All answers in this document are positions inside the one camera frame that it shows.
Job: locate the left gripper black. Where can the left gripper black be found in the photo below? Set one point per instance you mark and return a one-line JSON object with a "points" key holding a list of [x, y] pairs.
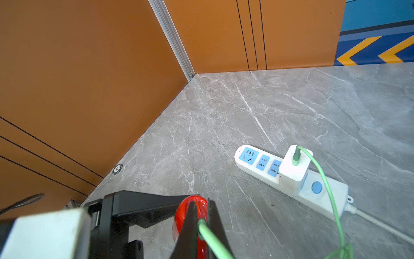
{"points": [[117, 212]]}

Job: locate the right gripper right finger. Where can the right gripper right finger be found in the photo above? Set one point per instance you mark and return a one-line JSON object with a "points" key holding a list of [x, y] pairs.
{"points": [[215, 224]]}

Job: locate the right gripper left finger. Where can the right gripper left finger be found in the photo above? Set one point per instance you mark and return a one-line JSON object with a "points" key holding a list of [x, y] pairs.
{"points": [[185, 223]]}

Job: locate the red electric shaver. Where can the red electric shaver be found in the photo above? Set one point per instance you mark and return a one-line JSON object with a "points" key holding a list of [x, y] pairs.
{"points": [[202, 208]]}

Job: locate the white usb charger adapter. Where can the white usb charger adapter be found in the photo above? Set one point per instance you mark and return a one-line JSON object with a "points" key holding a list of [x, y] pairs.
{"points": [[292, 177]]}

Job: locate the round table grommet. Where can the round table grommet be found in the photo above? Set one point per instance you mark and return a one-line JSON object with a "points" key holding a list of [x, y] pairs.
{"points": [[117, 169]]}

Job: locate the white power strip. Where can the white power strip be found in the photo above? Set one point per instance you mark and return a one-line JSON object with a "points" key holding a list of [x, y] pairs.
{"points": [[265, 167]]}

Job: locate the left aluminium corner post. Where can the left aluminium corner post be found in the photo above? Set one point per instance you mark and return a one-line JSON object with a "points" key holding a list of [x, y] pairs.
{"points": [[164, 18]]}

